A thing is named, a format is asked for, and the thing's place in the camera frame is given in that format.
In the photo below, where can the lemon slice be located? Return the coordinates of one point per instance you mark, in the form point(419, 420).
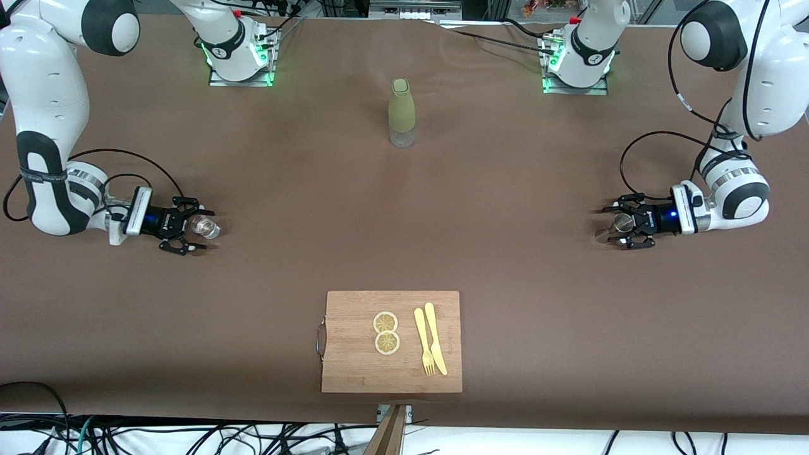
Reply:
point(387, 342)
point(385, 322)

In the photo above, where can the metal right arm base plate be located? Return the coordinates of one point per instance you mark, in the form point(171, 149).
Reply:
point(218, 81)

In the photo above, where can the clear glass shaker cup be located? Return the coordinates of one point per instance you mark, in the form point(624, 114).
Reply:
point(206, 227)

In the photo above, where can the yellow plastic knife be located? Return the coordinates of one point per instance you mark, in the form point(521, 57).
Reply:
point(436, 341)

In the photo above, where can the steel jigger measuring cup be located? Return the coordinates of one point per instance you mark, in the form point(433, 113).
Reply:
point(612, 229)

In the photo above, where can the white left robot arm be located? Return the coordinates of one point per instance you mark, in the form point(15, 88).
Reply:
point(746, 95)

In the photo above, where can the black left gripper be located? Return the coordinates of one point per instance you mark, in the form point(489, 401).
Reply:
point(653, 219)

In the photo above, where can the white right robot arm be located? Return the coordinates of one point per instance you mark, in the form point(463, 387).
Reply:
point(44, 95)

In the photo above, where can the grey power strip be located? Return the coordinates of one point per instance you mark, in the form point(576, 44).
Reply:
point(414, 7)

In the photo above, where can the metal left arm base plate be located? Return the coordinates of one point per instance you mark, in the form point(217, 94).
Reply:
point(600, 88)

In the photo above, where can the brown table cover sheet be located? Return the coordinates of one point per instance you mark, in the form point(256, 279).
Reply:
point(404, 253)

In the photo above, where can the yellow plastic fork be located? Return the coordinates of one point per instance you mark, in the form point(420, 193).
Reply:
point(423, 341)

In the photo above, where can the olive green bottle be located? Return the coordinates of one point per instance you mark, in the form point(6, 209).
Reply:
point(402, 110)

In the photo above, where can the wooden cutting board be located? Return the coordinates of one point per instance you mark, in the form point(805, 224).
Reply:
point(392, 354)

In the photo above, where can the wooden post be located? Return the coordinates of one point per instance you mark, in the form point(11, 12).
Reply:
point(387, 436)

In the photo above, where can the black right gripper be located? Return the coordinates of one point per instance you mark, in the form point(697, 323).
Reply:
point(158, 221)

